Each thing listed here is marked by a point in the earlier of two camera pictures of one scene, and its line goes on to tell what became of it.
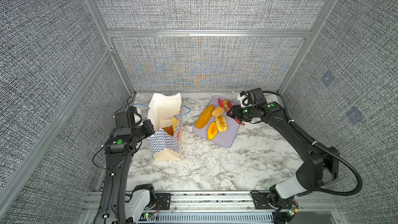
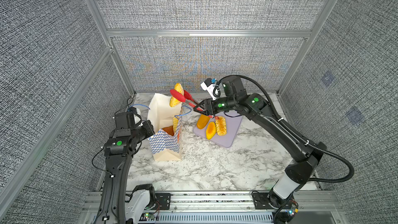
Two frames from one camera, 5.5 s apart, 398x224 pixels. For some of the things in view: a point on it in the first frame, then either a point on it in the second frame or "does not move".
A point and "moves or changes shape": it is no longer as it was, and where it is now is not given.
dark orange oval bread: (169, 129) does not move
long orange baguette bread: (204, 116) does not move
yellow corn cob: (174, 124) does not move
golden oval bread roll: (218, 111) moves or changes shape
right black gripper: (236, 112) -> (208, 101)
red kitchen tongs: (230, 106) moves or changes shape
